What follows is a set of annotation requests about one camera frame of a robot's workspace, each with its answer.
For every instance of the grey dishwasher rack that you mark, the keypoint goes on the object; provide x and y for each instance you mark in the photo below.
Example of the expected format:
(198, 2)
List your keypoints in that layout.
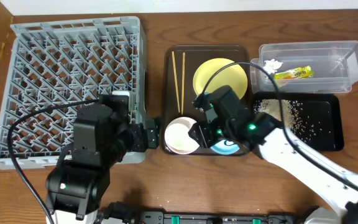
(56, 65)

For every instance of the yellow round plate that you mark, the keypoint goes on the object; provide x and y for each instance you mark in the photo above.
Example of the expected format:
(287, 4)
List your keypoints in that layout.
(234, 76)

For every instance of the wooden chopstick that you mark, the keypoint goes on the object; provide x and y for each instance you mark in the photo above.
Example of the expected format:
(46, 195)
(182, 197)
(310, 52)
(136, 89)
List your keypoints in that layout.
(175, 80)
(183, 82)

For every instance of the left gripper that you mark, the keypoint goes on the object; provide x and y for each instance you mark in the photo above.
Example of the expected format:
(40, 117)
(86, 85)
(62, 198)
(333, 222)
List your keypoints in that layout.
(151, 134)

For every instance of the white pink bowl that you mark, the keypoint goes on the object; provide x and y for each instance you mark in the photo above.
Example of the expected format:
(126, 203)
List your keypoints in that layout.
(176, 136)

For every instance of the white tissue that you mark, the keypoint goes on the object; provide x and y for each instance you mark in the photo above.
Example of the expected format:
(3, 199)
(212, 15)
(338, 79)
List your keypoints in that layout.
(272, 66)

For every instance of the dark brown serving tray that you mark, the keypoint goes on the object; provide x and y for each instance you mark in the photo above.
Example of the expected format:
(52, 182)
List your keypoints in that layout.
(195, 56)

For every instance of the black waste tray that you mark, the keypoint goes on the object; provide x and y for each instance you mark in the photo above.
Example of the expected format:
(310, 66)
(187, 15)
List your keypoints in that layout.
(315, 119)

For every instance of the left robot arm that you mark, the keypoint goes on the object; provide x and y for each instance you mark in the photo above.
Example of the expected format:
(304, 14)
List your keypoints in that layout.
(102, 137)

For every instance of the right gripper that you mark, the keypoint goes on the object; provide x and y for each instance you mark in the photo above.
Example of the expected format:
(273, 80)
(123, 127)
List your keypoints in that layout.
(204, 131)

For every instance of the clear plastic waste bin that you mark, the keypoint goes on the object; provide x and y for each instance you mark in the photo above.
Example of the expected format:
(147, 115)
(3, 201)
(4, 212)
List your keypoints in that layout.
(334, 65)

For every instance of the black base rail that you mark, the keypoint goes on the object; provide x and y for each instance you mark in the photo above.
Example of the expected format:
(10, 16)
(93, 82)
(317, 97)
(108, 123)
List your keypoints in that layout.
(120, 212)

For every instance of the light blue bowl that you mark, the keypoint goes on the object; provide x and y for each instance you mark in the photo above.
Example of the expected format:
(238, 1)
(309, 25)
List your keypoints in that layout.
(225, 147)

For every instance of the green orange snack wrapper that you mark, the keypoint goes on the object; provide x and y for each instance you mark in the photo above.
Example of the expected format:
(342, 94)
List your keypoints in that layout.
(295, 73)

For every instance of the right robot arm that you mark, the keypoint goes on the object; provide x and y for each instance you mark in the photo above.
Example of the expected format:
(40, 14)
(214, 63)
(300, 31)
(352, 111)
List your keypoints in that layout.
(337, 186)

